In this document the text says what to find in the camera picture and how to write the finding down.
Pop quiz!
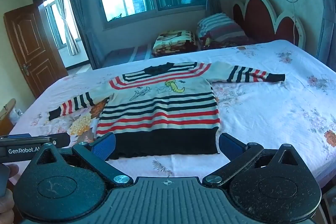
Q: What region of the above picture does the bed with striped sheet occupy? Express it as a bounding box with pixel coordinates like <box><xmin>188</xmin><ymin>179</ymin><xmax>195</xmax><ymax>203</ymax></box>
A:
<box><xmin>101</xmin><ymin>43</ymin><xmax>158</xmax><ymax>69</ymax></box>

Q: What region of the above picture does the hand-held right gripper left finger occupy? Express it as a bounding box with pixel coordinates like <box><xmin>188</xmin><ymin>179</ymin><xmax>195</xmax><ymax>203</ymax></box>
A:
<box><xmin>31</xmin><ymin>132</ymin><xmax>134</xmax><ymax>187</ymax></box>

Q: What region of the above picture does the red and white headboard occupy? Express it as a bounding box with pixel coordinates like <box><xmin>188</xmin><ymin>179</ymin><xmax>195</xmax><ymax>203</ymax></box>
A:
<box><xmin>232</xmin><ymin>0</ymin><xmax>306</xmax><ymax>50</ymax></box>

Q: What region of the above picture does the wooden furniture piece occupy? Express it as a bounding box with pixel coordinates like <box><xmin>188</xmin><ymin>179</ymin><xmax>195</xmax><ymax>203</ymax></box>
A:
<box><xmin>0</xmin><ymin>98</ymin><xmax>17</xmax><ymax>135</ymax></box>

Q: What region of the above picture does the white plastic bag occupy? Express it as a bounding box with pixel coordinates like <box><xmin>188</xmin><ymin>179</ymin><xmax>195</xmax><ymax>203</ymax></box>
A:
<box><xmin>9</xmin><ymin>108</ymin><xmax>25</xmax><ymax>125</ymax></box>

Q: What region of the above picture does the folded cream printed blanket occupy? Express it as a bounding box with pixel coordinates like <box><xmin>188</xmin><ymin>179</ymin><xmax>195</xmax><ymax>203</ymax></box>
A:
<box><xmin>152</xmin><ymin>30</ymin><xmax>198</xmax><ymax>58</ymax></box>

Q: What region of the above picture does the floral bed sheet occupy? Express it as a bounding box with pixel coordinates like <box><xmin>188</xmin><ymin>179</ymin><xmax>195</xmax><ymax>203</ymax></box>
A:
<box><xmin>8</xmin><ymin>39</ymin><xmax>336</xmax><ymax>189</ymax></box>

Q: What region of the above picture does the grey hanging cloth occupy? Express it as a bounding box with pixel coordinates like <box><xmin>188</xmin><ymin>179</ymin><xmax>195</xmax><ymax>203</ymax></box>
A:
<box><xmin>315</xmin><ymin>0</ymin><xmax>336</xmax><ymax>67</ymax></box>

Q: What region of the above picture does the striped pillow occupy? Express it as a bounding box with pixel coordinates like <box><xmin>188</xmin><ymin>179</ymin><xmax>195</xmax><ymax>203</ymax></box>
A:
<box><xmin>197</xmin><ymin>13</ymin><xmax>247</xmax><ymax>42</ymax></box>

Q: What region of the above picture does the red cartoon print quilt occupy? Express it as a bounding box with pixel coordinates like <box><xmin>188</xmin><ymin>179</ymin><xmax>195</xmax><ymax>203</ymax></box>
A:
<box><xmin>201</xmin><ymin>36</ymin><xmax>258</xmax><ymax>50</ymax></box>

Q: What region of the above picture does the white sheer curtain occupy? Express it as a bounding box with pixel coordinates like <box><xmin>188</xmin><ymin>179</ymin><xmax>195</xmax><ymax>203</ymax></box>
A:
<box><xmin>55</xmin><ymin>0</ymin><xmax>80</xmax><ymax>56</ymax></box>

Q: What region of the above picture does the person's left hand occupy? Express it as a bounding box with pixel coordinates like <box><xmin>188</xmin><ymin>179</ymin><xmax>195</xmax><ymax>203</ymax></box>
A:
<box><xmin>0</xmin><ymin>164</ymin><xmax>20</xmax><ymax>224</ymax></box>

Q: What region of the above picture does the striped knit sweater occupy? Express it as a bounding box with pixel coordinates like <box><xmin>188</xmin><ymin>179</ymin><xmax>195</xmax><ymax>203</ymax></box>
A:
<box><xmin>49</xmin><ymin>62</ymin><xmax>286</xmax><ymax>160</ymax></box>

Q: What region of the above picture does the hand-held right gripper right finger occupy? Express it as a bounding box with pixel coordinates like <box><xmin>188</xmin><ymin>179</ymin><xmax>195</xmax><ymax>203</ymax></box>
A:
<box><xmin>202</xmin><ymin>132</ymin><xmax>302</xmax><ymax>187</ymax></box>

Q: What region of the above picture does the brown wooden door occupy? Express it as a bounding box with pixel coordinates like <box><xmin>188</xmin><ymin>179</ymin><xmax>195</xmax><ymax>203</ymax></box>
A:
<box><xmin>3</xmin><ymin>4</ymin><xmax>69</xmax><ymax>98</ymax></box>

